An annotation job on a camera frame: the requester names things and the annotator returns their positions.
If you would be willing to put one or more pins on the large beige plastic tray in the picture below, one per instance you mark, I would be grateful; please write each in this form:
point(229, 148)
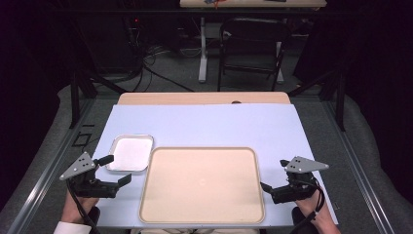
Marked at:
point(202, 185)

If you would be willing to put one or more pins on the wooden table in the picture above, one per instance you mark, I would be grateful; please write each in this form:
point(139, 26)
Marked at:
point(201, 97)

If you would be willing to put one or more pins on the background table with white legs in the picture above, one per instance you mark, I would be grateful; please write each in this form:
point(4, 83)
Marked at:
point(203, 58)

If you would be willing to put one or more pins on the person's left white sleeve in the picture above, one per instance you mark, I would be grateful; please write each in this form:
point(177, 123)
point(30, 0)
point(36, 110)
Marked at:
point(72, 228)

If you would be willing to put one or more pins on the person's left hand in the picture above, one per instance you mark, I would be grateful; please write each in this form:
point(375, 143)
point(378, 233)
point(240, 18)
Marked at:
point(76, 208)

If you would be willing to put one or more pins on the white board sheet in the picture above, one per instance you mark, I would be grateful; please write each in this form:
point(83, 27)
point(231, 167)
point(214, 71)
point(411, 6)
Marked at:
point(207, 126)

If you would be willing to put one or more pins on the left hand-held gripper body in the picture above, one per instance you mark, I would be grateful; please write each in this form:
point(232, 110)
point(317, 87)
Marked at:
point(94, 189)

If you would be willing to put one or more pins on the aluminium floor rail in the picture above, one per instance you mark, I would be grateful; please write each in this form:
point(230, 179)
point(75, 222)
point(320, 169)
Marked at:
point(48, 175)
point(360, 175)

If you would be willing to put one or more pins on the person's right hand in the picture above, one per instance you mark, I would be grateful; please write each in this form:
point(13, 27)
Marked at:
point(310, 205)

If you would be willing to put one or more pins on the black folding chair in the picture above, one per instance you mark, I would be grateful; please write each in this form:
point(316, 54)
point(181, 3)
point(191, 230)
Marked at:
point(253, 32)

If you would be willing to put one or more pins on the small metal tray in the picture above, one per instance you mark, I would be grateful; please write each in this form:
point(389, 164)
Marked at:
point(131, 152)

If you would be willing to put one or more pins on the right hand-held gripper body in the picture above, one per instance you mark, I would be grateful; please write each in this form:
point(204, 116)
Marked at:
point(293, 192)

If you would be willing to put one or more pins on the black metal frame stand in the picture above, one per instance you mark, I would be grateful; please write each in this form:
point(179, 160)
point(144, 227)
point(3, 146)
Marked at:
point(75, 97)
point(339, 97)

